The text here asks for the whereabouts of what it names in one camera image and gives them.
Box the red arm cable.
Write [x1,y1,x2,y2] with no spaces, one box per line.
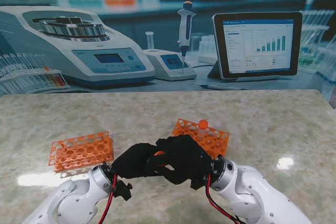
[205,174,247,224]
[98,173,118,224]

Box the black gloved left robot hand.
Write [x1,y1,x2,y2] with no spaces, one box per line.
[111,142,163,180]

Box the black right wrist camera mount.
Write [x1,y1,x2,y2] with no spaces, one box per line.
[190,173,212,190]

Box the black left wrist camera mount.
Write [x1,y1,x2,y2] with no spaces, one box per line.
[114,179,133,201]

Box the red left arm cable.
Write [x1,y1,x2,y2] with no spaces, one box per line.
[98,173,118,224]

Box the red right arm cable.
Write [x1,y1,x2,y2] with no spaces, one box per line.
[205,174,247,224]

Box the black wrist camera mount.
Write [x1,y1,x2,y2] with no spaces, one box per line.
[190,173,212,190]
[114,179,133,201]

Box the orange test tube rack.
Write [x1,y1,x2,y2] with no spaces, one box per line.
[170,118,230,159]
[48,131,114,173]

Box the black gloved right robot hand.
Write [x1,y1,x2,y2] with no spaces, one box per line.
[145,134,215,185]

